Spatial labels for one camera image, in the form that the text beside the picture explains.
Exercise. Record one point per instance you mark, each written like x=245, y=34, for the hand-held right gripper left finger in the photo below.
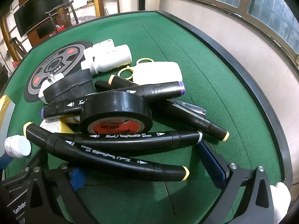
x=78, y=178

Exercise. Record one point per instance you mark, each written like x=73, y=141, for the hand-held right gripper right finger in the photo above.
x=213, y=165

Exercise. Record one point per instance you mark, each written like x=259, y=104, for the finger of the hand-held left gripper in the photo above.
x=4, y=163

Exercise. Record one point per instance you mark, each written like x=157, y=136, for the small white pill bottle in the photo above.
x=21, y=145

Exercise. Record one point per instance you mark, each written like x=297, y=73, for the black marker yellow caps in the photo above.
x=105, y=158

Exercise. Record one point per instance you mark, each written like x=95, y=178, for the yellow-edged white box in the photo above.
x=5, y=116

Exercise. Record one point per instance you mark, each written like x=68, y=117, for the black marker beige caps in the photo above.
x=198, y=121

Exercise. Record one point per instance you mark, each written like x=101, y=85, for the black marker grey cap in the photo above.
x=140, y=141

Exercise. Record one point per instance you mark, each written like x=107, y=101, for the black tape roll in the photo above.
x=112, y=105

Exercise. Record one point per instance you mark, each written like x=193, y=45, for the black marker purple cap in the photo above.
x=161, y=89

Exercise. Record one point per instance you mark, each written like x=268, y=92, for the person's right hand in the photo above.
x=280, y=200

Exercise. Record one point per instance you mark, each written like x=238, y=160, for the white plug adapter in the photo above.
x=57, y=78

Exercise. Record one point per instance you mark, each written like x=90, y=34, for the round grey table centre panel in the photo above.
x=58, y=63

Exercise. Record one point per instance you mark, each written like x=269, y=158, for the dark wooden chair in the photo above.
x=63, y=11
x=16, y=46

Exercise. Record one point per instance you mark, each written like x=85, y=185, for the white bottle green mark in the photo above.
x=102, y=46

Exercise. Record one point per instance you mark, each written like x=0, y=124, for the red bag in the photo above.
x=59, y=28

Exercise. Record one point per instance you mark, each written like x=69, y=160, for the black flat television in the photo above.
x=35, y=11

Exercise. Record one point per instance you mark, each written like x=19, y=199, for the patterned cushion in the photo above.
x=84, y=19

